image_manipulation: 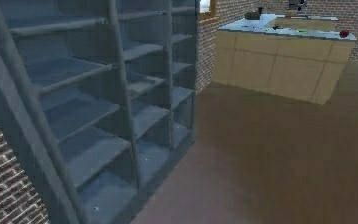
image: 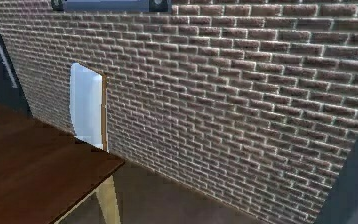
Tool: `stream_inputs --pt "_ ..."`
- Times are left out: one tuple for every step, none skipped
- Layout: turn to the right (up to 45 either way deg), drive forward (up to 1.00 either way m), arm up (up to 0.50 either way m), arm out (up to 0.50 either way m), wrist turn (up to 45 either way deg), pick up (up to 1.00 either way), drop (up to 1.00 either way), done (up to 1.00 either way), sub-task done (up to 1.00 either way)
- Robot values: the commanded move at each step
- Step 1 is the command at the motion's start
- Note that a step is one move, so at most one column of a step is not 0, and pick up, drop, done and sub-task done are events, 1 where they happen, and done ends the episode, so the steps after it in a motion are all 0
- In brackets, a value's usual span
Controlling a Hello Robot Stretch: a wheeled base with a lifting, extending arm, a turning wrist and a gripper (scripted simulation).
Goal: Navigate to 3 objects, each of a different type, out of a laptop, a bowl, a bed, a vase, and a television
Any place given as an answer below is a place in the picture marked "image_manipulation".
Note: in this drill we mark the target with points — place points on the red apple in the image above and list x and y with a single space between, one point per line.
344 33

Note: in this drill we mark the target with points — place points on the wooden framed window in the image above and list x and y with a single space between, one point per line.
207 7

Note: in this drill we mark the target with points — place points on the wooden kitchen counter cabinet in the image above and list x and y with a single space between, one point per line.
280 63

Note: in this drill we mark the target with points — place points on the green flat object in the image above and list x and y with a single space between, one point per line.
302 31

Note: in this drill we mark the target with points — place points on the grey metal shelf unit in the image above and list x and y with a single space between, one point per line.
87 110

